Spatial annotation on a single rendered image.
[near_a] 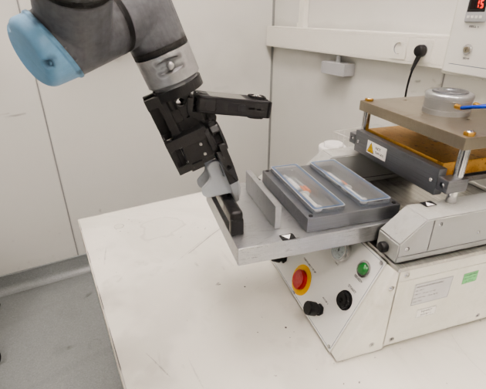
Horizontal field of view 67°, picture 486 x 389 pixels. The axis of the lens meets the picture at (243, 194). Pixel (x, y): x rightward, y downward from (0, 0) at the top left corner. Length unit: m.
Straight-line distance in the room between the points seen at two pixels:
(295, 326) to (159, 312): 0.26
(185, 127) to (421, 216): 0.37
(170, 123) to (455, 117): 0.48
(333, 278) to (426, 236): 0.18
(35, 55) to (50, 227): 1.71
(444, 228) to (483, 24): 0.44
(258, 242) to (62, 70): 0.33
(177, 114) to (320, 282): 0.40
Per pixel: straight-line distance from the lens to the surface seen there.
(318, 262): 0.74
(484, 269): 0.75
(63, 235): 2.13
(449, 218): 0.63
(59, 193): 2.03
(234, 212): 0.54
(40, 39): 0.43
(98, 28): 0.43
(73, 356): 1.80
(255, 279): 0.82
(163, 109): 0.53
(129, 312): 0.78
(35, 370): 1.81
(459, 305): 0.77
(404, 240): 0.60
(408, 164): 0.69
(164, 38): 0.50
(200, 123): 0.54
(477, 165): 0.72
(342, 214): 0.59
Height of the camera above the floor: 1.27
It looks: 26 degrees down
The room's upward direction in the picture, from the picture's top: straight up
